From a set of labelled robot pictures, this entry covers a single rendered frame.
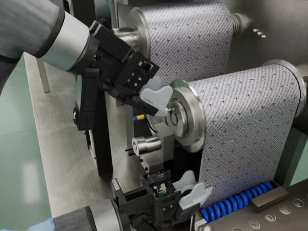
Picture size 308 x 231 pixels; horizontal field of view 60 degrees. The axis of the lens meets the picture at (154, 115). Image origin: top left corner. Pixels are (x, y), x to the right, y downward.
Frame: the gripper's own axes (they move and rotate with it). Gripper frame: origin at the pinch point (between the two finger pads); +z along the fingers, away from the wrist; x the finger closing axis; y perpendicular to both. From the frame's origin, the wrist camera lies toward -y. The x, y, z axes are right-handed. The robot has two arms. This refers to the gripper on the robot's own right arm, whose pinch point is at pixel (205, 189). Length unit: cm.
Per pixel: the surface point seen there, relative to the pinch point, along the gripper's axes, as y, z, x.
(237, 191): -5.0, 9.7, -0.2
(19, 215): -109, -60, 112
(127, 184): -18.7, -9.6, 25.4
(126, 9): 30, -1, 41
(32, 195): -109, -50, 126
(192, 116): 19.3, -4.3, 1.2
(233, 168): 3.8, 6.8, -0.3
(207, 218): -4.9, -1.3, -3.4
